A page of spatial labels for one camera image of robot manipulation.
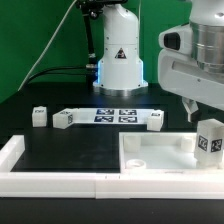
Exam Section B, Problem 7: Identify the white marker plate with tags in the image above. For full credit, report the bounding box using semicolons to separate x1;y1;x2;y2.
74;108;151;125

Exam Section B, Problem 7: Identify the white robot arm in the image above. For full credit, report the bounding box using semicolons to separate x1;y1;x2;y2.
93;0;224;114

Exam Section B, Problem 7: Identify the white U-shaped obstacle fence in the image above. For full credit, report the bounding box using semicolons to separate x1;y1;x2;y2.
0;135;224;199

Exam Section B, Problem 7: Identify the white cable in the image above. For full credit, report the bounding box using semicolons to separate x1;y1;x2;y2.
17;0;78;92

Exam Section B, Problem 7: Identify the black cable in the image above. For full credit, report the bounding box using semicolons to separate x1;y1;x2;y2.
23;65;98;88

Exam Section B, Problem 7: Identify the white square tabletop part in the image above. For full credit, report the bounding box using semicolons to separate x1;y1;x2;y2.
119;132;224;175

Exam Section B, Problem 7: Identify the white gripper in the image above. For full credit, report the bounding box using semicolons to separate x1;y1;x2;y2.
158;50;224;123

